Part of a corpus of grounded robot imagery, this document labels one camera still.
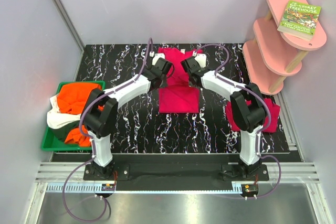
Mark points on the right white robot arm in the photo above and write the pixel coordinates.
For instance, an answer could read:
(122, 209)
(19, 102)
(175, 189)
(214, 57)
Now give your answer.
(248, 109)

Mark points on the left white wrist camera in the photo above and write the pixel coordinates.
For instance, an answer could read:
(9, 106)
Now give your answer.
(155, 57)

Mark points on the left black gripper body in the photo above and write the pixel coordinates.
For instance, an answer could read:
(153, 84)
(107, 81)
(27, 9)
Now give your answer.
(163, 83)

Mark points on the orange t-shirt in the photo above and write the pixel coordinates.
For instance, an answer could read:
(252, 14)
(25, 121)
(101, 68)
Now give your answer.
(72, 99)

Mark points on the folded dark pink t-shirt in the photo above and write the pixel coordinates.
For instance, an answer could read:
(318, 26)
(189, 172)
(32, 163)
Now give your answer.
(274, 112)

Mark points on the green storey treehouse book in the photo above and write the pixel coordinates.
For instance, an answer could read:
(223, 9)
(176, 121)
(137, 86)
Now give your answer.
(299, 20)

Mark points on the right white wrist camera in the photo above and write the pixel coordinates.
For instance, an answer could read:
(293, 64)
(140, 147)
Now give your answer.
(200, 58)

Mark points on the green plastic basket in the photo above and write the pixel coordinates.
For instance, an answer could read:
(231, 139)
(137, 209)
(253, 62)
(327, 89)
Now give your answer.
(52, 144)

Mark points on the magenta t-shirt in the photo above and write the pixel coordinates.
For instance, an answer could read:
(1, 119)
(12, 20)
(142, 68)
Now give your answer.
(178, 96)

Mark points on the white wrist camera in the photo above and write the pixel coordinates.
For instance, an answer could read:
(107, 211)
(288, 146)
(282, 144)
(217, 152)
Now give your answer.
(155, 57)
(200, 58)

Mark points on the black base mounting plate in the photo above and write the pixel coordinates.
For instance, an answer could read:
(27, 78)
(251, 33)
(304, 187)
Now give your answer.
(228, 162)

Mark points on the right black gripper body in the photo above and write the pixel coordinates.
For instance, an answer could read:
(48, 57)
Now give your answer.
(189, 81)

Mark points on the white t-shirt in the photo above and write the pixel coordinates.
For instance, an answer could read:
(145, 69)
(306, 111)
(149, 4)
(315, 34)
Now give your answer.
(56, 119)

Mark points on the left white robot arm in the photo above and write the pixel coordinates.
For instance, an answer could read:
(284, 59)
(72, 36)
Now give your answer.
(100, 113)

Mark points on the aluminium rail frame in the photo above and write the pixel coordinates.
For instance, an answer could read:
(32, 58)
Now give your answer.
(289, 172)

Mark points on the pink three-tier shelf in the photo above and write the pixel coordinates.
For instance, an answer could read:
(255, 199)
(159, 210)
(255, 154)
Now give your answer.
(272, 56)

